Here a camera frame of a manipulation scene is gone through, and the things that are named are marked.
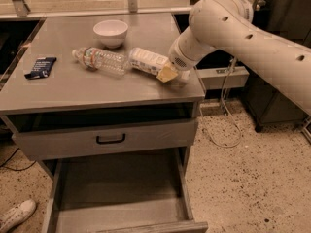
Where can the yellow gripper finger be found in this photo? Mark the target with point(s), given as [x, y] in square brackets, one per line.
[167, 73]

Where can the blue plastic bottle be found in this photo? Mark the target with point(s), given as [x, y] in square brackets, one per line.
[146, 61]

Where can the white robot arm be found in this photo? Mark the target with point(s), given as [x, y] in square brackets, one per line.
[227, 25]

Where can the clear water bottle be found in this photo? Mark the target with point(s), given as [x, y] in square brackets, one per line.
[101, 60]

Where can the grey drawer cabinet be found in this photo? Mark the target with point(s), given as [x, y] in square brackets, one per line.
[75, 97]

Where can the open grey lower drawer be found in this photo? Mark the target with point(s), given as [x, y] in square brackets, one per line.
[129, 192]

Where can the closed grey upper drawer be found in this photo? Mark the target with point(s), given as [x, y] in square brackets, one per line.
[76, 142]

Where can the white bowl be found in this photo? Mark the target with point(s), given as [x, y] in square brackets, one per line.
[111, 33]

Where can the dark blue snack packet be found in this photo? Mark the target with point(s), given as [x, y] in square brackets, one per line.
[41, 69]

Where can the white shoe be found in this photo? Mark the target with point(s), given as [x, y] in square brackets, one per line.
[17, 215]

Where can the grey metal bracket block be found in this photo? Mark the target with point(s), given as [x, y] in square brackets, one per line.
[216, 78]

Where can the black drawer handle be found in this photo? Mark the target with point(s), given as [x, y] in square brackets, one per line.
[108, 140]

